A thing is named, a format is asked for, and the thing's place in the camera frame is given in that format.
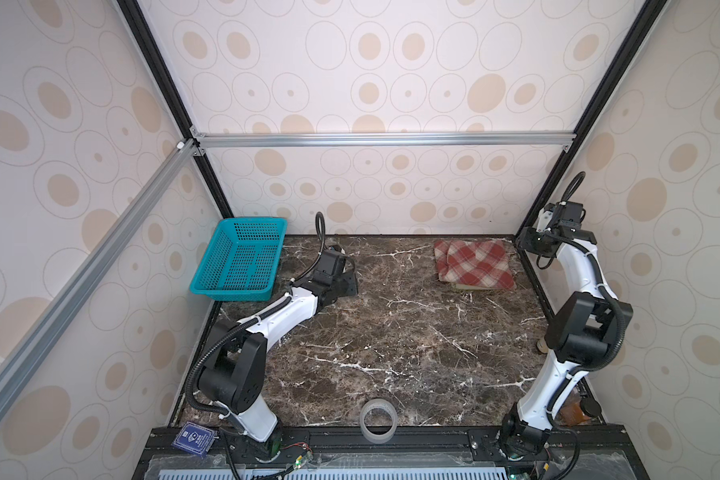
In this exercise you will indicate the teal plastic basket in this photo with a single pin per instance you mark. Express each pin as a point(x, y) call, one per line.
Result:
point(241, 260)

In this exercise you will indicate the blue card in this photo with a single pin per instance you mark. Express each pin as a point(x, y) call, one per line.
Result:
point(194, 439)

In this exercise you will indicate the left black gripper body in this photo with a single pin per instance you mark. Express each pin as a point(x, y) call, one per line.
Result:
point(342, 286)

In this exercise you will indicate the brown bottle orange cap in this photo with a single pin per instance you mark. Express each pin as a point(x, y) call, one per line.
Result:
point(542, 346)

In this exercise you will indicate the clear tape roll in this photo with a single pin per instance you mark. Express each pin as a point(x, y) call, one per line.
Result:
point(378, 421)

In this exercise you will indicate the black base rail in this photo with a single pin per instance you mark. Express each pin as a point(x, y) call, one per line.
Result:
point(600, 452)

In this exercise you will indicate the red plaid skirt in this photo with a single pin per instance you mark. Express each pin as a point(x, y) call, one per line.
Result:
point(473, 262)

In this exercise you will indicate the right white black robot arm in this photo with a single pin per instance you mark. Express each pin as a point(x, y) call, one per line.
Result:
point(585, 335)

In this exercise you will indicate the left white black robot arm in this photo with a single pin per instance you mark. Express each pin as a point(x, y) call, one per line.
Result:
point(228, 378)

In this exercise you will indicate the brown jar black lid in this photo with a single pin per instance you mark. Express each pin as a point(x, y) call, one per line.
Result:
point(576, 412)

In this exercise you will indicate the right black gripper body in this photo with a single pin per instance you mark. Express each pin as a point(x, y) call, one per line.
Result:
point(538, 240)

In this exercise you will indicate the olive green skirt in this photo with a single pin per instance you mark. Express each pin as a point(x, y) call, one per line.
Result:
point(466, 287)

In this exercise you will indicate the left slanted aluminium rail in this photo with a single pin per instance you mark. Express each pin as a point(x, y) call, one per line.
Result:
point(35, 346)

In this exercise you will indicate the horizontal aluminium rail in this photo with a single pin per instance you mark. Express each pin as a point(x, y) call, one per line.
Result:
point(400, 139)

